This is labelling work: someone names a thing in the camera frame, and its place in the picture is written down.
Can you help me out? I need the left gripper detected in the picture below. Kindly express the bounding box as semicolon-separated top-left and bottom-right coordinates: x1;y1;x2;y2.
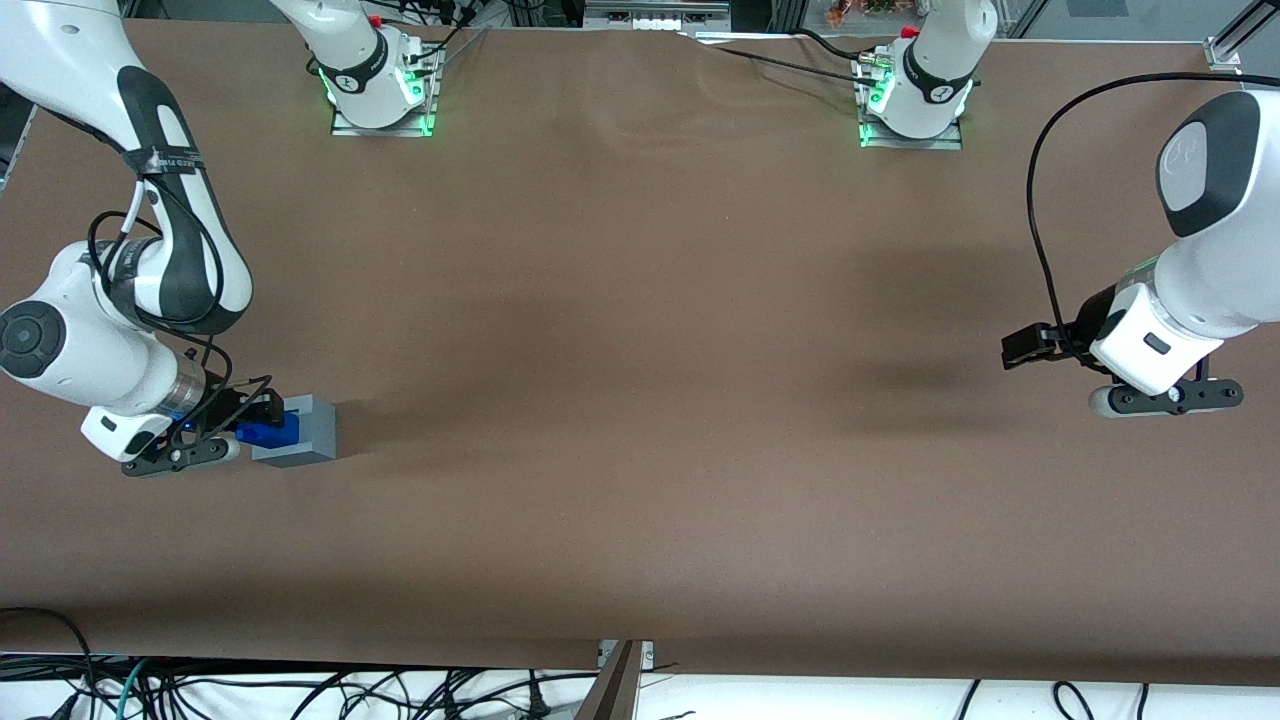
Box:
1003;283;1223;397

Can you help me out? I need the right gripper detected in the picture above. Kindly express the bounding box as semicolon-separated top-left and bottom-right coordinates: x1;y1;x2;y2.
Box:
82;390;288;463

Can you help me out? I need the blue plastic insert part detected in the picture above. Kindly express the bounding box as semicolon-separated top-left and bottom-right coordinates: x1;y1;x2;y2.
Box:
236;410;301;447

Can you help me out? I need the gray square base block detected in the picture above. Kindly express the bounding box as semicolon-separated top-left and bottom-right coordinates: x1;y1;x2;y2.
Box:
250;394;338;469

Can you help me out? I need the aluminium corner profile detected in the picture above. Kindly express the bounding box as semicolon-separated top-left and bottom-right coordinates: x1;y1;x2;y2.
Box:
1204;0;1280;74

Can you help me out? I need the brown table cover sheet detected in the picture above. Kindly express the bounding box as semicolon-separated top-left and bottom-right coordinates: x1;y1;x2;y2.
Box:
0;15;1280;689

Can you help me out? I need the white power strip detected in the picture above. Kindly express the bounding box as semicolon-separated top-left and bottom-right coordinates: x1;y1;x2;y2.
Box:
584;0;732;34

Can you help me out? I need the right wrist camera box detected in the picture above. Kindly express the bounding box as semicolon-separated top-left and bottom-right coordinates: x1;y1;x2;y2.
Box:
120;433;242;478

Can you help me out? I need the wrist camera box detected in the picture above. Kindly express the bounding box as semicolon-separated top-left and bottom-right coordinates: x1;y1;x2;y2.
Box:
1088;378;1245;419
120;433;242;478

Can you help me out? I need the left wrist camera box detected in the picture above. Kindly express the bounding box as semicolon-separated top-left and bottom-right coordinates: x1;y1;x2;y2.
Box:
1088;378;1245;419

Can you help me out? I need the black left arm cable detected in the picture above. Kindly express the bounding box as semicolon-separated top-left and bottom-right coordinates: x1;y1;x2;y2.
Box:
1027;72;1246;361

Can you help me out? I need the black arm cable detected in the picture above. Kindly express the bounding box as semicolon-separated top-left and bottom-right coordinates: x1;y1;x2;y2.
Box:
1027;72;1246;361
88;150;277;421

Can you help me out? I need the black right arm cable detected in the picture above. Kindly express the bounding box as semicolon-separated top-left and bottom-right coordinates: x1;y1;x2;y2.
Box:
88;150;277;421

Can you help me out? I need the teal cable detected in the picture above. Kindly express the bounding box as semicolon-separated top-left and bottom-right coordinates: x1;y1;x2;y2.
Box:
100;657;153;720

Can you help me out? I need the black looped floor cable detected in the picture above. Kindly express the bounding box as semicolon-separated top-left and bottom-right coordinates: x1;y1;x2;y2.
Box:
0;606;97;720

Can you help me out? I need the grey frame post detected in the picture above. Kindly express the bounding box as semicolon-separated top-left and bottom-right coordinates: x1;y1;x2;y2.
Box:
0;85;38;193

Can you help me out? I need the black base power cable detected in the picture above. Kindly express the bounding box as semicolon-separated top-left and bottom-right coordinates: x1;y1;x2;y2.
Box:
436;18;493;63
698;40;879;89
793;27;883;61

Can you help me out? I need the aluminium frame beam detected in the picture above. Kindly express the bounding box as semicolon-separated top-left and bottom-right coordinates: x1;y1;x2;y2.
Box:
575;638;654;720

